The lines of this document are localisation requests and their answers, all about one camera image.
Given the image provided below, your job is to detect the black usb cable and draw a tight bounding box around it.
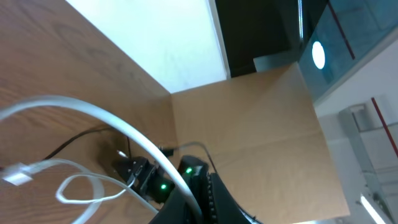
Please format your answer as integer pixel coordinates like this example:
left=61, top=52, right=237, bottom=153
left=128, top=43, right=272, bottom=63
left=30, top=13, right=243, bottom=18
left=43, top=126, right=133, bottom=161

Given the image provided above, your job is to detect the white usb cable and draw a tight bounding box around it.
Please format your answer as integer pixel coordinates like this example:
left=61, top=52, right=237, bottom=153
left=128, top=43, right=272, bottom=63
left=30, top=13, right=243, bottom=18
left=0, top=95, right=203, bottom=224

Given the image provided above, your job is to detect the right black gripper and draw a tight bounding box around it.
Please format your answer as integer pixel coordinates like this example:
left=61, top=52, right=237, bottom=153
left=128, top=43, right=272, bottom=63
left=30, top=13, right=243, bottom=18
left=112, top=156, right=156, bottom=196

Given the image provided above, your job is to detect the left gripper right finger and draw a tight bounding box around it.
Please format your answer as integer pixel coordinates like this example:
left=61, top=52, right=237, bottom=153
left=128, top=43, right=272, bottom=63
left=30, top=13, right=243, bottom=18
left=207, top=173, right=258, bottom=224

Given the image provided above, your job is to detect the right side cardboard panel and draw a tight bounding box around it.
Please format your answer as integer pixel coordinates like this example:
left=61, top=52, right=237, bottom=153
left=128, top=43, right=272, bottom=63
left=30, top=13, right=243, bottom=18
left=172, top=64, right=349, bottom=223

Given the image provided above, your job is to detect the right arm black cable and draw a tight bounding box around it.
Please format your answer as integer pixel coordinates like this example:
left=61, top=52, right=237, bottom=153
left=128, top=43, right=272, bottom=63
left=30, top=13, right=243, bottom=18
left=158, top=141, right=218, bottom=175

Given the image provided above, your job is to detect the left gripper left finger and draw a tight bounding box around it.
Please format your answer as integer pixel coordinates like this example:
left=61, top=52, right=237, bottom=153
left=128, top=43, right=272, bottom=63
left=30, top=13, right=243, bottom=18
left=149, top=189, right=197, bottom=224

